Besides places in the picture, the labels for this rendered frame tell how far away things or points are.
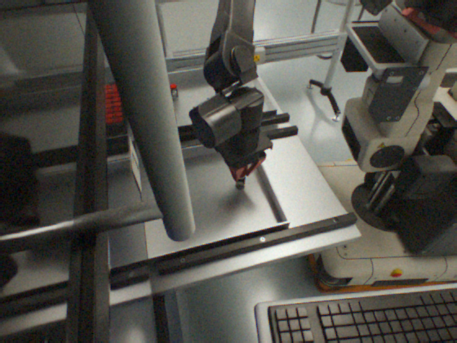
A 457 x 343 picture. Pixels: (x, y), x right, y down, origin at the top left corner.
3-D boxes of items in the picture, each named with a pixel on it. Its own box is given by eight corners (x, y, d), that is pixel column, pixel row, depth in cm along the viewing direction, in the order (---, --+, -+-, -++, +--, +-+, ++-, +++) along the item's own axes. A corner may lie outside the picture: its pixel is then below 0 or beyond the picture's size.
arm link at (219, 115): (246, 41, 45) (218, 61, 52) (187, 65, 40) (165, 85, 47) (277, 113, 48) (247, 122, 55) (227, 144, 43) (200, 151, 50)
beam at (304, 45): (126, 84, 173) (121, 64, 164) (126, 77, 178) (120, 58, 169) (366, 47, 201) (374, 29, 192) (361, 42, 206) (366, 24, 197)
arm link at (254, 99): (272, 91, 48) (247, 77, 51) (242, 108, 45) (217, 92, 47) (267, 125, 53) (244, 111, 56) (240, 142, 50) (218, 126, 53)
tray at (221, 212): (114, 277, 54) (108, 269, 51) (111, 172, 70) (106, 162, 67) (287, 231, 60) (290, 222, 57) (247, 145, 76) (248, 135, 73)
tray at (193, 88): (153, 141, 77) (150, 131, 74) (144, 86, 93) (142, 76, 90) (275, 119, 82) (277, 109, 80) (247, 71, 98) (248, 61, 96)
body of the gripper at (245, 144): (212, 149, 58) (211, 118, 53) (255, 132, 62) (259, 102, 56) (228, 169, 54) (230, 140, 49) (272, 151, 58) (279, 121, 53)
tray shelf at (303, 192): (118, 307, 52) (115, 304, 51) (109, 88, 95) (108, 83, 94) (359, 240, 60) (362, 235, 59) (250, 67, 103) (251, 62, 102)
